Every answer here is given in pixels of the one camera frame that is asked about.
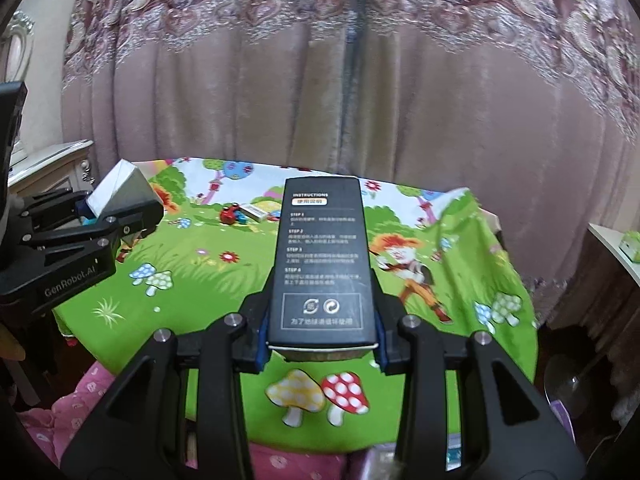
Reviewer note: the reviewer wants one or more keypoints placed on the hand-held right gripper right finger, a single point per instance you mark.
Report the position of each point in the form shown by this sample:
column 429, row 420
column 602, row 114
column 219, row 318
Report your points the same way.
column 381, row 347

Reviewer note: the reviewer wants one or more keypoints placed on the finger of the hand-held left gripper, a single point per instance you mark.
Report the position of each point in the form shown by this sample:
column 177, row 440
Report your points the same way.
column 50, row 207
column 80, row 237

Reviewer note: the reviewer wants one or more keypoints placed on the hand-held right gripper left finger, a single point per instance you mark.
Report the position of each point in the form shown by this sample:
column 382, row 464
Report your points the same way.
column 261, row 342

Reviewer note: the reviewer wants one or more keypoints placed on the white grey tall box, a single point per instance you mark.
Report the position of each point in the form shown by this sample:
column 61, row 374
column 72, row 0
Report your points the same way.
column 125, row 185

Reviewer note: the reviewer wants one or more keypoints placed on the black box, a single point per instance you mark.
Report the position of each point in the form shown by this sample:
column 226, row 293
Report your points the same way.
column 320, row 260

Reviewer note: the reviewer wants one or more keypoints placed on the white ornate dresser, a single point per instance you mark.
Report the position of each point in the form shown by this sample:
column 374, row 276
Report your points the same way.
column 50, row 165

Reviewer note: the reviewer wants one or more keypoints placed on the cartoon printed tablecloth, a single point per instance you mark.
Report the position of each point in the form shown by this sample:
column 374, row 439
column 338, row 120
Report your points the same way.
column 210, row 280

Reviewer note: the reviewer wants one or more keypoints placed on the small white box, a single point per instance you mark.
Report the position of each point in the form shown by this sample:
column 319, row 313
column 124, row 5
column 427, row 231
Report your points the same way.
column 252, row 212

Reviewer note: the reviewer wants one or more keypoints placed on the small red toy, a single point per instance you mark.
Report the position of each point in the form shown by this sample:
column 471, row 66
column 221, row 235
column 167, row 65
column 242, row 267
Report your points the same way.
column 229, row 216

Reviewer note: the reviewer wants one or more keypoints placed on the pink floral blanket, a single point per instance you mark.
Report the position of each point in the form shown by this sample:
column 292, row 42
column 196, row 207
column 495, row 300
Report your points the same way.
column 50, row 430

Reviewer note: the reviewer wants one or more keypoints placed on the beige pink curtain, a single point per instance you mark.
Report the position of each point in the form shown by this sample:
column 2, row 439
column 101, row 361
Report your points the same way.
column 350, row 85

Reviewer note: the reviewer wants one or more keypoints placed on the ornate silver mirror frame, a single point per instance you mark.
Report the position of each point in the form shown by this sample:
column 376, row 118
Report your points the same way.
column 20, row 25

